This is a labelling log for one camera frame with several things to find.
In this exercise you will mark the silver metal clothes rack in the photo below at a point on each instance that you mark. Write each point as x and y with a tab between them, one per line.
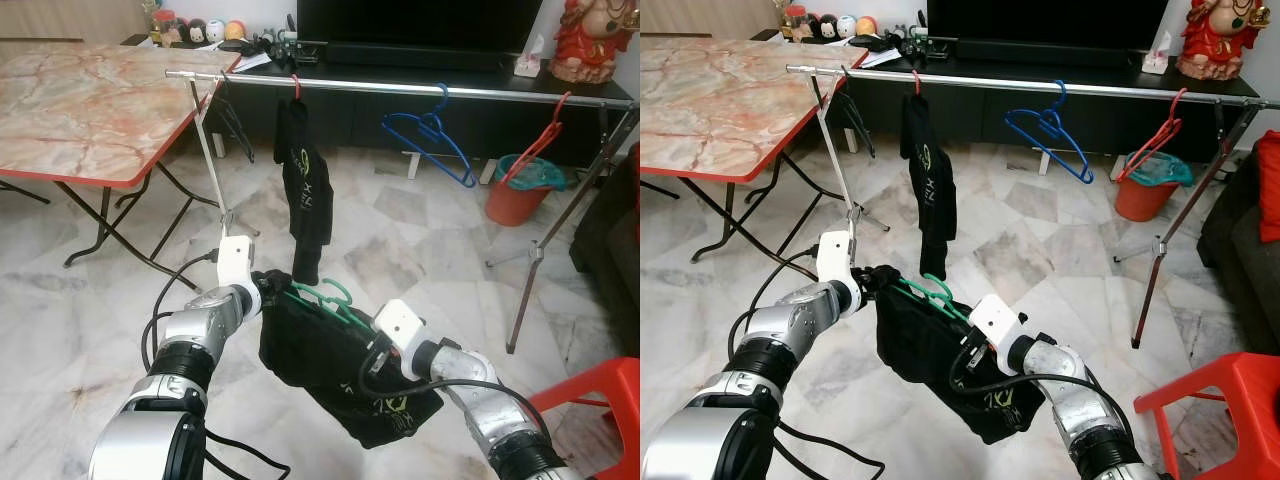
400	88
1000	83

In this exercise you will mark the red plastic stool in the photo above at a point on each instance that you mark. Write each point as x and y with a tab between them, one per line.
600	385
1220	385

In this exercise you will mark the teal plastic bag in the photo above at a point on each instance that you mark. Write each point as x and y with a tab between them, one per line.
540	172
1165	168

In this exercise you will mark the white round doll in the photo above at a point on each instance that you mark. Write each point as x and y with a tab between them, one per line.
215	31
843	27

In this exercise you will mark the black tv console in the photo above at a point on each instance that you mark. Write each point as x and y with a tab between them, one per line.
990	120
370	125

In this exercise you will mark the orange round doll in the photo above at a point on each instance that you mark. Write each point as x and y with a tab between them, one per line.
235	31
864	27

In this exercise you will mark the blue plastic hanger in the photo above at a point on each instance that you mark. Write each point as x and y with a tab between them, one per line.
435	112
1052	108

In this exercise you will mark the green plastic hanger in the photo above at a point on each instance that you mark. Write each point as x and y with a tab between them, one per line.
348	293
948	288

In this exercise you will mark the red plastic hanger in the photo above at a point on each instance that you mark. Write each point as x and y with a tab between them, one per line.
1172	115
917	84
556	118
297	88

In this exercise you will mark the marble pattern folding table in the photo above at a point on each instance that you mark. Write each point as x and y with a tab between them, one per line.
100	110
730	105

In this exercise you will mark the red seated figurine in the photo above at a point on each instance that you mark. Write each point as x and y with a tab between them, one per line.
590	50
1218	48

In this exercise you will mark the orange plastic bucket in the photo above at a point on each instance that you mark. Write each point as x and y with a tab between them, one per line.
510	208
1137	205

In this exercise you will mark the black television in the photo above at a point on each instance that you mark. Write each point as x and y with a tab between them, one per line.
1048	20
420	20

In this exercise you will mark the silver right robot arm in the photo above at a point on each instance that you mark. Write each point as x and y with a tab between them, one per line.
1085	410
490	420

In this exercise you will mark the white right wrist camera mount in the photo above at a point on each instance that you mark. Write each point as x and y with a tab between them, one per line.
995	320
400	325

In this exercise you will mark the black electronic gadget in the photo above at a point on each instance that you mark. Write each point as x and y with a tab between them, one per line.
909	43
281	46

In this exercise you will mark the white tissue box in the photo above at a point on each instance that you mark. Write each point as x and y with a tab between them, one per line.
1157	60
529	64

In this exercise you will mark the red lid figurine jar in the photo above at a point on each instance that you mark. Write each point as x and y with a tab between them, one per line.
794	26
166	30

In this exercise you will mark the black round doll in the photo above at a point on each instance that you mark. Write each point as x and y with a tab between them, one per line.
196	32
823	29

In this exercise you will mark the black shirt with green logo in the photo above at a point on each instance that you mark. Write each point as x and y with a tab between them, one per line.
320	350
930	345
930	200
305	200

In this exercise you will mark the light wooden cabinet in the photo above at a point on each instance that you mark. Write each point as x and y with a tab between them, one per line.
700	20
70	22

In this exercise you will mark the red cushion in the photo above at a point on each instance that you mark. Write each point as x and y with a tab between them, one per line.
1270	190

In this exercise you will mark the dark grey sofa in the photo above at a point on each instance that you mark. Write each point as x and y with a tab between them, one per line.
610	260
1245	250

